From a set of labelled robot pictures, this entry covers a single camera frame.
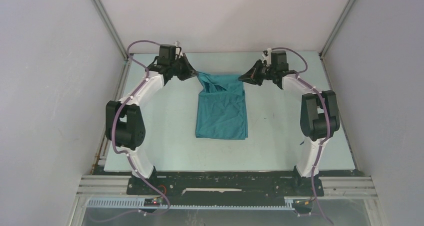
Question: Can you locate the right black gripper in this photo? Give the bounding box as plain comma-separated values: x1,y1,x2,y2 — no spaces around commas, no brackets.
239,59,277,86

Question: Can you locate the teal satin napkin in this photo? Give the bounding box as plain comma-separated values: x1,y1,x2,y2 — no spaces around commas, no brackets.
195,72,248,140

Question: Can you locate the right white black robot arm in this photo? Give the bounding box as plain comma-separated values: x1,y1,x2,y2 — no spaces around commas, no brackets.
238,47,341,195

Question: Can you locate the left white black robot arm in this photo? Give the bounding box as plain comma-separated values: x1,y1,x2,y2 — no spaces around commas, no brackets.
105,44,198,194

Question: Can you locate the small black circuit board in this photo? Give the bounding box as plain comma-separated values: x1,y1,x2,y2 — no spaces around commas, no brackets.
143,199,162,207

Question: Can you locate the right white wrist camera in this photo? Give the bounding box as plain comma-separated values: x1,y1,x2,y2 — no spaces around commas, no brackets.
262,48,272,65

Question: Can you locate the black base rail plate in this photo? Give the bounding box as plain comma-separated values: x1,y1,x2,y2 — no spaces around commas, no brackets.
126,171,324,206

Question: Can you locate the grey slotted cable duct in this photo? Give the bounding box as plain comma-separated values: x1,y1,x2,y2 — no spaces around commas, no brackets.
86,198,294,211

